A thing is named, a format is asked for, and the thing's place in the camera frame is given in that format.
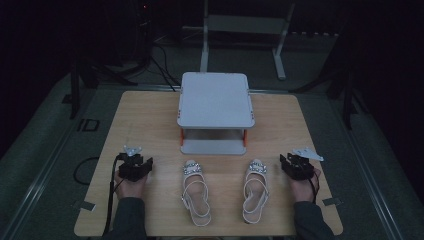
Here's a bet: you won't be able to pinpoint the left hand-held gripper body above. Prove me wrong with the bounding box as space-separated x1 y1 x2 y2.
118 144 148 183

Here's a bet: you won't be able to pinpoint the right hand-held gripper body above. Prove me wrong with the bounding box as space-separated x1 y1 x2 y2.
286 147 325 182

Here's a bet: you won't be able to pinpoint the white jewelled strap sandal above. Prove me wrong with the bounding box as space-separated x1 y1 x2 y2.
241 158 270 225
180 159 213 228

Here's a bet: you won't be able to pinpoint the grey two-tier shoe rack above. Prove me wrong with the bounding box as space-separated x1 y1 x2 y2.
176 71 256 156

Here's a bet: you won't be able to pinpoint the person's right hand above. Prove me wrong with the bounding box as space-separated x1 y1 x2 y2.
288 167 322 203

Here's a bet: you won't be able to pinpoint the person's left hand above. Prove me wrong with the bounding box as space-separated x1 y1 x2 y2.
114 168 150 201

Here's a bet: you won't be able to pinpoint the grey tape strip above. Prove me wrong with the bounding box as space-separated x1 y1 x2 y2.
322 197 343 207
78 200 97 213

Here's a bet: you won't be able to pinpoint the black metal stand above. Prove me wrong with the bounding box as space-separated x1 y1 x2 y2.
327 65 360 131
68 59 101 121

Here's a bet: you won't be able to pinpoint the dark equipment tower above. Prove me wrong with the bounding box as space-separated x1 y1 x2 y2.
132 0 155 65

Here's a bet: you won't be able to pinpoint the white metal stand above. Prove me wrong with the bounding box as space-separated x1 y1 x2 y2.
199 0 296 81

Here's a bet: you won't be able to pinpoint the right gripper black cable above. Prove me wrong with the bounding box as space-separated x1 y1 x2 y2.
307 170 322 205

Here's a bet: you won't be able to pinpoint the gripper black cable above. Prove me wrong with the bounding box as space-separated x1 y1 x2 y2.
307 170 322 205
101 155 124 236

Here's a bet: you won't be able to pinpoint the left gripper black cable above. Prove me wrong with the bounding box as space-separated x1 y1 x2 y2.
101 155 124 236

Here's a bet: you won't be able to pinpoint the black looped floor cable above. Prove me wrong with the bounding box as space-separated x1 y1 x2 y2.
72 156 101 186

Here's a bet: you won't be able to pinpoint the black floor cables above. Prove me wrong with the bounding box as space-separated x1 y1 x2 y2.
145 42 183 93

